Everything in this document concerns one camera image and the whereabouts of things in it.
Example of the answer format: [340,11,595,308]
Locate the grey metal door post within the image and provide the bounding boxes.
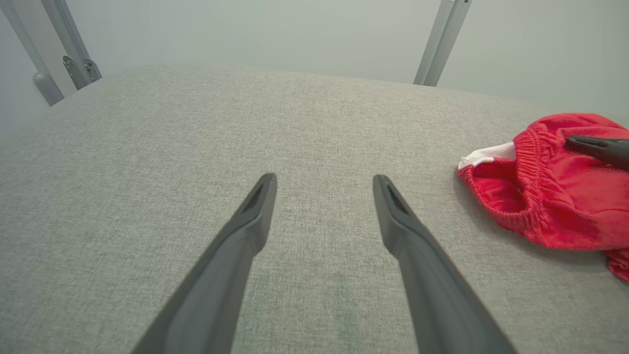
[42,0,102,90]
[414,0,472,88]
[0,0,64,106]

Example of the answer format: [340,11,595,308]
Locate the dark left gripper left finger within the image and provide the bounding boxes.
[132,173,278,354]

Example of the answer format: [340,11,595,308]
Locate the red shorts with white trim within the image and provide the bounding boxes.
[456,113,629,283]

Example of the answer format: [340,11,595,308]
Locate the metal door hinge plate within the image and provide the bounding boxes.
[62,55,102,90]

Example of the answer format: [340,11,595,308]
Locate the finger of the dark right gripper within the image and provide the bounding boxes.
[564,135,629,172]

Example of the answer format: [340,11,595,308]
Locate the grey cylindrical door stop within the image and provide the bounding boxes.
[33,71,64,106]

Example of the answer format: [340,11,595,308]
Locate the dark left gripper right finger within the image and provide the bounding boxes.
[372,175,516,354]

